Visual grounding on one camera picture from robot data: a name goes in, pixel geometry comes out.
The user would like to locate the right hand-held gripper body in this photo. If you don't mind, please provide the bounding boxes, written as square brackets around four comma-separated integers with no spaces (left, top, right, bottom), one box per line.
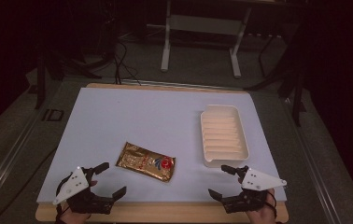
[222,165,288,215]

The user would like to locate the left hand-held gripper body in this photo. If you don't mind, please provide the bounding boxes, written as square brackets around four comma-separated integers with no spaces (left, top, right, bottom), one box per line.
[52,166,117,216]

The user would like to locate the white ribbed plastic tray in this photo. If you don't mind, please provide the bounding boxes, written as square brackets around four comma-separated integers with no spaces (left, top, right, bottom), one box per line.
[200,104,250,169]

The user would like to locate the gold snack packet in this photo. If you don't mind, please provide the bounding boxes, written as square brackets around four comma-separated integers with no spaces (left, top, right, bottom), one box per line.
[115,141,177,183]

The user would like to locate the person's right hand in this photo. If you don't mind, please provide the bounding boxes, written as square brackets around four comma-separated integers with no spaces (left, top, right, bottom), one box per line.
[237,176,279,224]

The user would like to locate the white table mat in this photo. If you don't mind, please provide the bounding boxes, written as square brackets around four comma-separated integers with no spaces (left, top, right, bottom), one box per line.
[36,87,288,205]

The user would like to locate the black metal stand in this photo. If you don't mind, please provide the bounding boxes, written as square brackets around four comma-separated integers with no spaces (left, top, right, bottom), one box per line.
[34,43,104,110]
[245,24,310,127]

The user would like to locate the white metal stand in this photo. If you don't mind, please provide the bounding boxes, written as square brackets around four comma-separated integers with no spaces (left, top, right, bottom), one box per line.
[160,0,252,79]

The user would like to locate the metal floor rail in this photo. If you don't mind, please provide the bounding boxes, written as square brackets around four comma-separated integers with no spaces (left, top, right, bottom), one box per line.
[281,96,345,224]
[0,104,52,208]

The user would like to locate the black cables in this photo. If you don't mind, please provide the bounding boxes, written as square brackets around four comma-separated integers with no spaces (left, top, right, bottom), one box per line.
[112,38,142,86]

